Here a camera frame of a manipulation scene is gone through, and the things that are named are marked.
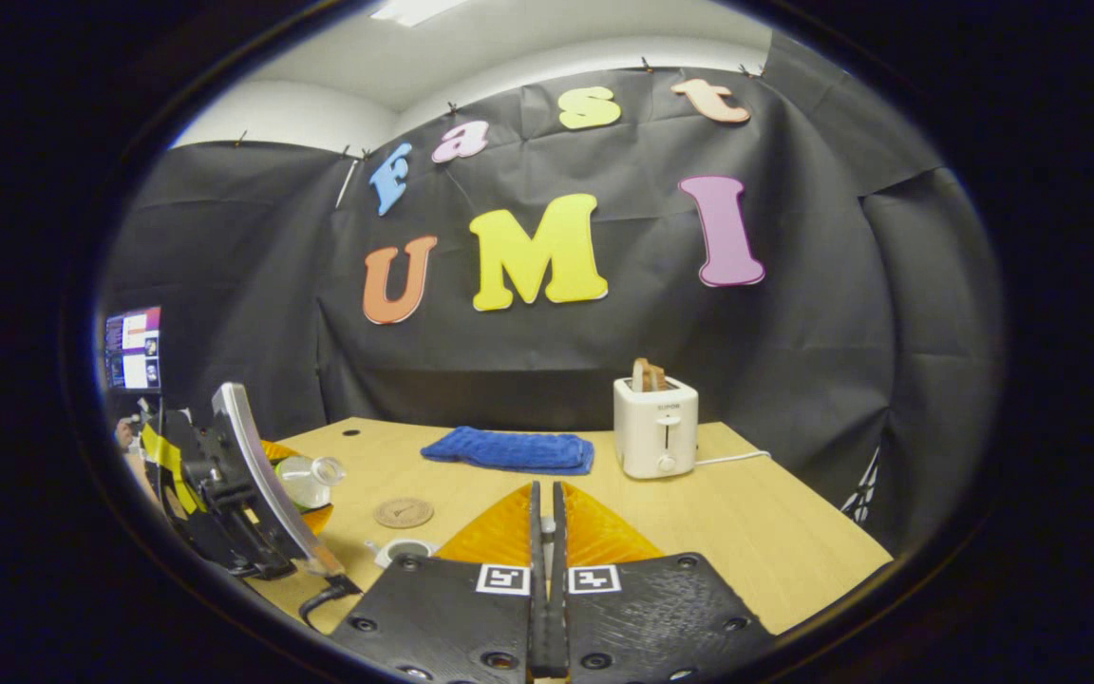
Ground green label water bottle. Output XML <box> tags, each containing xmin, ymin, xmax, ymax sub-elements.
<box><xmin>273</xmin><ymin>455</ymin><xmax>349</xmax><ymax>511</ymax></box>

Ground white teacup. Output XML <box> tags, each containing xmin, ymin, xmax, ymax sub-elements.
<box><xmin>364</xmin><ymin>537</ymin><xmax>441</xmax><ymax>571</ymax></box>

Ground white toaster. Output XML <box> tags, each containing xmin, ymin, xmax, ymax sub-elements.
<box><xmin>613</xmin><ymin>375</ymin><xmax>700</xmax><ymax>480</ymax></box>

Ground round wooden coaster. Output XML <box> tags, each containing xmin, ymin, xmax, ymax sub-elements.
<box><xmin>373</xmin><ymin>497</ymin><xmax>435</xmax><ymax>530</ymax></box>

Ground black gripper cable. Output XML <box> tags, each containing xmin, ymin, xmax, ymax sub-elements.
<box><xmin>298</xmin><ymin>575</ymin><xmax>363</xmax><ymax>628</ymax></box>

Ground computer monitor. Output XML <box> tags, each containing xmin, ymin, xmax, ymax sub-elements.
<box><xmin>104</xmin><ymin>306</ymin><xmax>163</xmax><ymax>393</ymax></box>

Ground blue towel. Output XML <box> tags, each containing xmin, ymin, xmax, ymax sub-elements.
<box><xmin>420</xmin><ymin>426</ymin><xmax>595</xmax><ymax>476</ymax></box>

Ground black backdrop cloth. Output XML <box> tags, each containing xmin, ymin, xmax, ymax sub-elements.
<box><xmin>96</xmin><ymin>28</ymin><xmax>1006</xmax><ymax>557</ymax></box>

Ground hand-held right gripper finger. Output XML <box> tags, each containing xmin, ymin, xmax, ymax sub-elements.
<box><xmin>329</xmin><ymin>480</ymin><xmax>548</xmax><ymax>684</ymax></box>
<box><xmin>549</xmin><ymin>480</ymin><xmax>778</xmax><ymax>684</ymax></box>

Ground white metal rack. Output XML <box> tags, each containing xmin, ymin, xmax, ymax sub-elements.
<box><xmin>839</xmin><ymin>446</ymin><xmax>880</xmax><ymax>525</ymax></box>

